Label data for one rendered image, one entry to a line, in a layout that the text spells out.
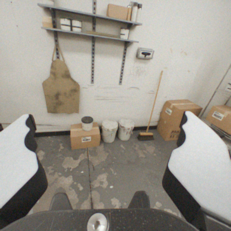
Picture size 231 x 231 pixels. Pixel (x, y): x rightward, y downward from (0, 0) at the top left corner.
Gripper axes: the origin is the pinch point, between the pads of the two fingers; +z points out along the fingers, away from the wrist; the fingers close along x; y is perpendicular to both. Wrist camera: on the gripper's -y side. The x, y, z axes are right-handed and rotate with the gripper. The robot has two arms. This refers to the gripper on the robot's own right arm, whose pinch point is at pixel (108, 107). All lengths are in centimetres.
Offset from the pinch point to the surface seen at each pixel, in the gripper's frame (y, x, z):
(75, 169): 161, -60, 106
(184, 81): 68, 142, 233
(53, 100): 76, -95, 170
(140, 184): 174, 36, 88
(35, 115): 102, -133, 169
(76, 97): 76, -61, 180
